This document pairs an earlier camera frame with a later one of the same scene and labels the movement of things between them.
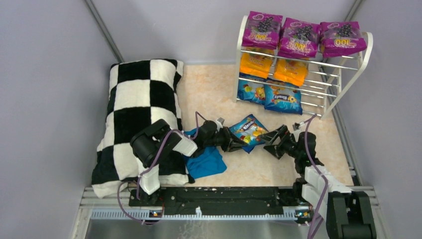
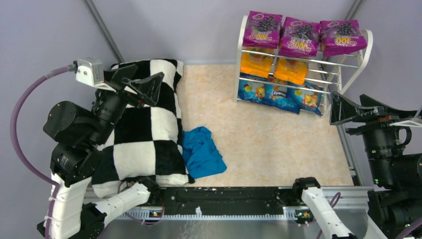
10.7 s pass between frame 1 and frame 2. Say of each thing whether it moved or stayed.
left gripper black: moved
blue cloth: stayed
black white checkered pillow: stayed
